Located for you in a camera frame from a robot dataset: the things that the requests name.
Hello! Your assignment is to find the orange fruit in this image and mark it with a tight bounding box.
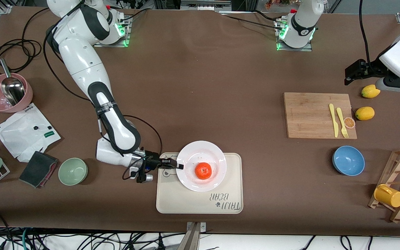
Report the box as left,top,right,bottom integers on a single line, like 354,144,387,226
195,162,213,180

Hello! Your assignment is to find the white round plate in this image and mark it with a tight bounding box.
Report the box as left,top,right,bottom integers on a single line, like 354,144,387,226
176,141,227,192

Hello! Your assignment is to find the yellow lemon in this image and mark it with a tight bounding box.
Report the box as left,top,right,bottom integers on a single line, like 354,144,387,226
361,84,381,99
355,106,375,121

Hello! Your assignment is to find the cream bear print tray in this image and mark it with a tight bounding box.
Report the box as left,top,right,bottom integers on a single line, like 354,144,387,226
156,152,244,214

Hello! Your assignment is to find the yellow plastic fork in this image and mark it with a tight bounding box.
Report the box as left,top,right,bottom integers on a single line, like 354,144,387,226
336,108,349,139

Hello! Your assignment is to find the yellow plastic knife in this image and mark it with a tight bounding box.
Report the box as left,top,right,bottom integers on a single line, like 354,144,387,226
329,103,339,138

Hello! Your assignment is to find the wooden cutting board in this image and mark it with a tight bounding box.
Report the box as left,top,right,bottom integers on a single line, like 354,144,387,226
284,92,357,140

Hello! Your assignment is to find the green bowl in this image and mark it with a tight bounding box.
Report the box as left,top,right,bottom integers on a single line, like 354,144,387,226
58,158,88,186

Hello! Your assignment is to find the blue bowl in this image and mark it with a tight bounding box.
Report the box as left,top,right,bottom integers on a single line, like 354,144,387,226
332,145,365,176

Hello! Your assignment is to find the wooden cup rack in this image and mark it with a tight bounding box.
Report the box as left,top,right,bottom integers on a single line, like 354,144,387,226
368,147,400,223

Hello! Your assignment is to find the dark grey cloth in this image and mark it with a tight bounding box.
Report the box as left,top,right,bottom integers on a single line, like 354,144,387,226
19,151,58,189

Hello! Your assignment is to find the yellow cup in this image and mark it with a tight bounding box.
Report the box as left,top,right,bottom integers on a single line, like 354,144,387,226
374,184,400,208

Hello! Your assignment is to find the white plastic bag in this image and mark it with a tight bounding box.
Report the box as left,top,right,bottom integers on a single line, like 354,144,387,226
0,103,61,163

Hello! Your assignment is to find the metal scoop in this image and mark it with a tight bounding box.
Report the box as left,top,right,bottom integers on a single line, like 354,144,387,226
0,58,25,106

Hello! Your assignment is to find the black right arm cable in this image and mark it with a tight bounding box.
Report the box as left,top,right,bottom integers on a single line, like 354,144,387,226
43,24,163,181

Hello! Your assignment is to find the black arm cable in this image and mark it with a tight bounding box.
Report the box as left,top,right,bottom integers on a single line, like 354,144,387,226
43,24,163,181
359,0,372,65

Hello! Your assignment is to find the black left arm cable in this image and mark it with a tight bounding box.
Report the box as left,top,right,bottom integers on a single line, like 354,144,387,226
359,0,372,65

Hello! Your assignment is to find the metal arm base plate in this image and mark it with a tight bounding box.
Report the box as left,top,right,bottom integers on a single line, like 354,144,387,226
275,18,313,52
93,16,132,48

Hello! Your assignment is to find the black base cable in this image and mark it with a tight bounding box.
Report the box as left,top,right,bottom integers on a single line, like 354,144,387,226
221,10,285,29

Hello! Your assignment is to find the teal cable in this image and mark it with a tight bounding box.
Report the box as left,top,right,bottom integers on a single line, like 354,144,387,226
20,227,31,250

